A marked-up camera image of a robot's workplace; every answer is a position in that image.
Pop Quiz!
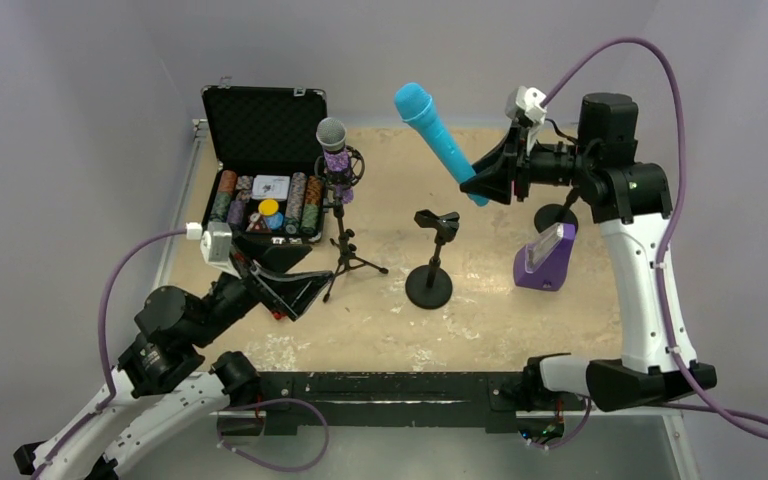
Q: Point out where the black round-base mic stand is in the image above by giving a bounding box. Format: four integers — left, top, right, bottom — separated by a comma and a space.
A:
534, 188, 579, 233
405, 209, 460, 310

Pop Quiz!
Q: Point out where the black tripod mic stand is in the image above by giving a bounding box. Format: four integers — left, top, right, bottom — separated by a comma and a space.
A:
312, 142, 391, 305

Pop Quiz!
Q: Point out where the blue toy microphone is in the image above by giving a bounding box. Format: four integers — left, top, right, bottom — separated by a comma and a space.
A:
394, 82, 476, 185

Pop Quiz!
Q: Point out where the purple glitter microphone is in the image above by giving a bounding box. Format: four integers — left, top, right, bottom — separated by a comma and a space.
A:
316, 117, 354, 204

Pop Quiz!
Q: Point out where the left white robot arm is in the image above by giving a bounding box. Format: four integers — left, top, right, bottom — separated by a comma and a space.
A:
14, 225, 334, 479

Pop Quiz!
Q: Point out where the blue small blind chip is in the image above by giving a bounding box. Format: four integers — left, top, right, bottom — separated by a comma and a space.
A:
264, 212, 284, 231

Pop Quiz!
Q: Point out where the triangular all-in marker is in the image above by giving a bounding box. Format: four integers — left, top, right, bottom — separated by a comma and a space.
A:
245, 212, 271, 233

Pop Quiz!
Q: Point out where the yellow round chip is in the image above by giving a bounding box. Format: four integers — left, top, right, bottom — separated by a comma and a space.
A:
258, 198, 280, 217

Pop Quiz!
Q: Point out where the white playing card deck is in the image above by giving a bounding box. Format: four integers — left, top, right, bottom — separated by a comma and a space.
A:
251, 175, 291, 202

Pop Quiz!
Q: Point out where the black poker chip case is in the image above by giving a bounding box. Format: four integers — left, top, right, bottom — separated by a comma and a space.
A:
201, 85, 328, 225

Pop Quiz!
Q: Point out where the purple metronome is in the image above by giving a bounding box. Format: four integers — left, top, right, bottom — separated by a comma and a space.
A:
512, 222, 577, 292

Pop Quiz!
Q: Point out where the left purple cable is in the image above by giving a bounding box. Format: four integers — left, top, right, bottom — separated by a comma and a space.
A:
29, 228, 331, 480

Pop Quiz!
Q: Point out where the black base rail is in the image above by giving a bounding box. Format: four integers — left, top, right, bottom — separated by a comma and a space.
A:
95, 368, 683, 439

